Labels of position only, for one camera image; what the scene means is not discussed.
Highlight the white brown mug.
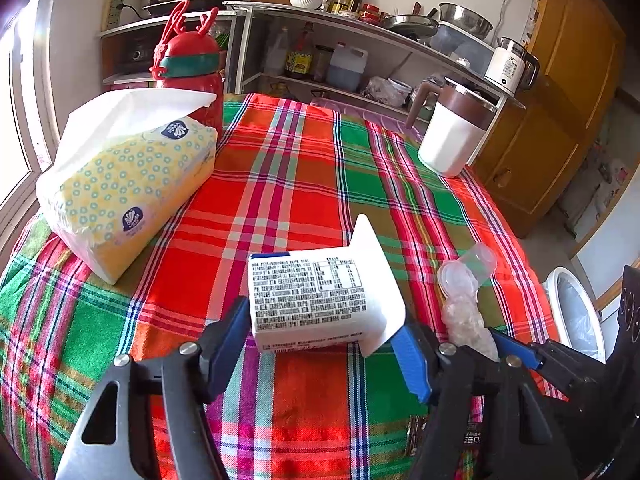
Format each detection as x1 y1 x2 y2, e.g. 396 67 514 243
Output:
405 76 499 179

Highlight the red water bottle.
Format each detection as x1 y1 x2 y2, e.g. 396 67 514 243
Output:
151 0 225 141

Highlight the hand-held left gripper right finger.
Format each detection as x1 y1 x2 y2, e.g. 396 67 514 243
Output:
390 322 581 480

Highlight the white metal kitchen shelf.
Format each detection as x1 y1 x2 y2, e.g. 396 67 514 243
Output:
222 0 527 112

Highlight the black induction cooker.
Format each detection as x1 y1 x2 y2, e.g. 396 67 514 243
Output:
141 0 224 17

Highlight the white milk carton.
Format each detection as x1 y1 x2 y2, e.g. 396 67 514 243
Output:
248 214 407 359

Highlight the clear storage container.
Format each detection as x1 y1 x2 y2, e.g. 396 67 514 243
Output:
429 21 497 70

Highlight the pile of white sacks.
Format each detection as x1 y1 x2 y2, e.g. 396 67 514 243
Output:
557 142 632 242

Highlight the clear plastic cup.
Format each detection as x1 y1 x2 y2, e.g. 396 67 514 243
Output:
437 241 497 307

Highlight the dark rice cooker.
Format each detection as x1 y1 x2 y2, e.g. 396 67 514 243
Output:
116 35 152 75

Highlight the clear plastic bag of food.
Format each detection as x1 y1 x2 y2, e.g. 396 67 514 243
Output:
362 76 414 109

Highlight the plastic jug dark liquid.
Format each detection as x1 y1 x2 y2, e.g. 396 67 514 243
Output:
326 42 369 92

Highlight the wooden cabinet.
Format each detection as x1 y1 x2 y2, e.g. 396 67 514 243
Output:
471 0 627 239

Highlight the clear plastic bottle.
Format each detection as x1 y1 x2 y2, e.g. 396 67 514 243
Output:
262 27 292 77

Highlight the steel mixing bowl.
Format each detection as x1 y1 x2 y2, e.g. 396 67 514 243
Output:
438 2 494 41

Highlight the white electric kettle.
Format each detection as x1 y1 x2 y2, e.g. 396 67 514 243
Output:
483 36 541 97

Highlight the steel frying pan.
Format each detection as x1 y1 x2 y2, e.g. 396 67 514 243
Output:
381 2 442 42

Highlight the yellow tissue pack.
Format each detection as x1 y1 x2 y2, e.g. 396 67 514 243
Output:
36 90 219 286

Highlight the yellow power strip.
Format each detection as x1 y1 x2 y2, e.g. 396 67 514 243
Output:
101 0 127 32

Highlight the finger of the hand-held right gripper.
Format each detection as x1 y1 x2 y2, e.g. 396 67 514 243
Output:
487 327 544 369

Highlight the plaid tablecloth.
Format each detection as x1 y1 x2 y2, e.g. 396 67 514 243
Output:
0 92 568 480

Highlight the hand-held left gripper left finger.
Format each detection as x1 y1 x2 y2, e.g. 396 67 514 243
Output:
55 295 251 480

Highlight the dark glass jar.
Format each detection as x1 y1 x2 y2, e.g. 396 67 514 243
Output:
312 45 336 84

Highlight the white trash bin with liner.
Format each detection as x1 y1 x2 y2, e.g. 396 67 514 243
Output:
542 266 608 364

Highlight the soy sauce bottle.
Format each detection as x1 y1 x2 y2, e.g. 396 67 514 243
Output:
284 22 317 81

